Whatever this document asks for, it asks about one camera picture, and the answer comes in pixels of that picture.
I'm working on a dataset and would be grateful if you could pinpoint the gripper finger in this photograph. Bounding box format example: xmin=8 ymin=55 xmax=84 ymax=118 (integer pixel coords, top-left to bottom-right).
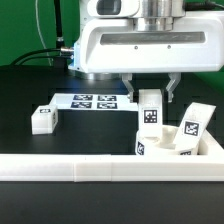
xmin=166 ymin=72 xmax=181 ymax=103
xmin=121 ymin=73 xmax=134 ymax=102

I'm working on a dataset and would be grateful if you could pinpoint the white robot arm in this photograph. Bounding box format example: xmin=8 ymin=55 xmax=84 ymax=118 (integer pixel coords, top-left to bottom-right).
xmin=70 ymin=0 xmax=224 ymax=93

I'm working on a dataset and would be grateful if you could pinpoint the white L-shaped fence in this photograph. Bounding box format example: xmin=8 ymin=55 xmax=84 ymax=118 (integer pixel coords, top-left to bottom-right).
xmin=0 ymin=132 xmax=224 ymax=182

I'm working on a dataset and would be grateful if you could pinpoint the black cable bundle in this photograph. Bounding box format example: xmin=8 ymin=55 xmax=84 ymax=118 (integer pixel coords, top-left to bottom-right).
xmin=10 ymin=46 xmax=75 ymax=67

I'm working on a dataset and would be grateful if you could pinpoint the white round stool seat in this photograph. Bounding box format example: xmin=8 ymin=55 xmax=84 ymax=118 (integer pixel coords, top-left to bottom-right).
xmin=135 ymin=125 xmax=198 ymax=157

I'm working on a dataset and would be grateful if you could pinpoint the thin white cable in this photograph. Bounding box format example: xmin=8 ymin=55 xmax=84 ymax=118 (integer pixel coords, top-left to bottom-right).
xmin=35 ymin=0 xmax=54 ymax=67

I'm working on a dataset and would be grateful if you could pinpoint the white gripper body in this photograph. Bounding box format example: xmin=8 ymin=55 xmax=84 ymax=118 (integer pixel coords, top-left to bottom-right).
xmin=77 ymin=0 xmax=224 ymax=73

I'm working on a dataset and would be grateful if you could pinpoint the white marker sheet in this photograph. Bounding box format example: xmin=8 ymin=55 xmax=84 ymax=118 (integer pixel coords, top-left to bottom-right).
xmin=50 ymin=93 xmax=138 ymax=111

